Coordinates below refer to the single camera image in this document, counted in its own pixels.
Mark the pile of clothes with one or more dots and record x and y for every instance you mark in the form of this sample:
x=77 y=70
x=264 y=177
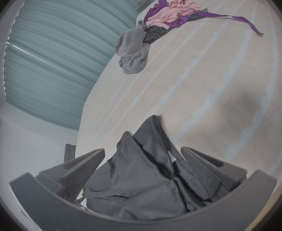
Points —
x=169 y=13

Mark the grey knit garment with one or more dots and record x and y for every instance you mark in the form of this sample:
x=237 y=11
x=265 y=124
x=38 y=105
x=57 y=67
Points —
x=131 y=52

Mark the black chest of drawers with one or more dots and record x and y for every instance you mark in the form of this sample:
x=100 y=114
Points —
x=69 y=153

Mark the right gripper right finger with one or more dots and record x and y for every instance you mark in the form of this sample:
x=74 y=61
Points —
x=227 y=174

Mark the bed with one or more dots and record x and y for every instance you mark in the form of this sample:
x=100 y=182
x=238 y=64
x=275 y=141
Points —
x=215 y=92

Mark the blue-green curtain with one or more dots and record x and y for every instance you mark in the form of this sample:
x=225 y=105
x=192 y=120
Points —
x=73 y=25
x=47 y=90

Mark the black T-shirt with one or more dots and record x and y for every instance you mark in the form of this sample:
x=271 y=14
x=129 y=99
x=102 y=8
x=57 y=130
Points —
x=136 y=184

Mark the grey bedside table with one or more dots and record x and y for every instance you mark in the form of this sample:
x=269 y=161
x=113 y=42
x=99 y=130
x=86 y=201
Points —
x=144 y=2

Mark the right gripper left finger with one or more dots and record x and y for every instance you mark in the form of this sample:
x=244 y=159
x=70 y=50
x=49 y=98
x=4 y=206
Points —
x=80 y=169

